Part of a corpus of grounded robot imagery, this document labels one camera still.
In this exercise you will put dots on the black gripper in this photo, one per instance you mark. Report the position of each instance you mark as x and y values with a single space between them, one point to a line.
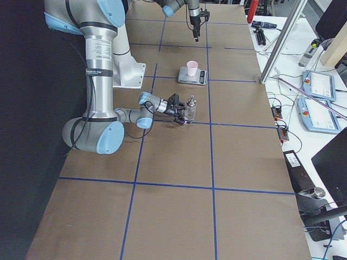
171 110
194 21

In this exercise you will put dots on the glass sauce bottle steel spout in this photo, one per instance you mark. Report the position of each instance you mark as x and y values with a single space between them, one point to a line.
190 110

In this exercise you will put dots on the pink paper cup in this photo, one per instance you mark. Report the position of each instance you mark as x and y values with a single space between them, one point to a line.
192 67

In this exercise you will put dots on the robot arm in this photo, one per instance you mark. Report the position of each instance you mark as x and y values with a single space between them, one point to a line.
109 64
170 7

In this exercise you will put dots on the digital kitchen scale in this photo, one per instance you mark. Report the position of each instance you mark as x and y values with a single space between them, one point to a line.
200 78

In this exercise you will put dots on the red cylinder bottle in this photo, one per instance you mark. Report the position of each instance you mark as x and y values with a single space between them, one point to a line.
252 10

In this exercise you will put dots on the black folded tripod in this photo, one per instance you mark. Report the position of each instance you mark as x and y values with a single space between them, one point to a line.
260 36

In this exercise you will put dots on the orange black connector hub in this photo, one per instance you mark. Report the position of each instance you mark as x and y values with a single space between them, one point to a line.
276 112

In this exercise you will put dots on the clear water bottle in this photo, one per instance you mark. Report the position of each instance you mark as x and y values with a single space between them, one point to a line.
309 52

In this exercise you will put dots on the far blue teach pendant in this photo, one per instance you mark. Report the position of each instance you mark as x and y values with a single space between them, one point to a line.
319 85

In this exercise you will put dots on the blue teach pendant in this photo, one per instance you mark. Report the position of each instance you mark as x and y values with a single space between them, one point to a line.
317 118
319 85

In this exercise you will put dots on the near blue teach pendant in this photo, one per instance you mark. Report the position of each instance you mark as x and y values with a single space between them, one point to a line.
317 118

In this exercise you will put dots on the black box with label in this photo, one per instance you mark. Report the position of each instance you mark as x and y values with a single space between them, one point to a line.
299 177

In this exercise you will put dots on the pink striped metal rod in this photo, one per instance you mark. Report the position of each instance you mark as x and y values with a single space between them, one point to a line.
312 98

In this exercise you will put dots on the black monitor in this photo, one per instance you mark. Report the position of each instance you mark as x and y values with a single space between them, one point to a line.
330 164

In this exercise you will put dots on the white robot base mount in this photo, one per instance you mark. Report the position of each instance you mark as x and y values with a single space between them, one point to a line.
127 72

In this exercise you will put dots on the aluminium frame post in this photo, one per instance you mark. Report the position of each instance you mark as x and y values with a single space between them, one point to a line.
286 30

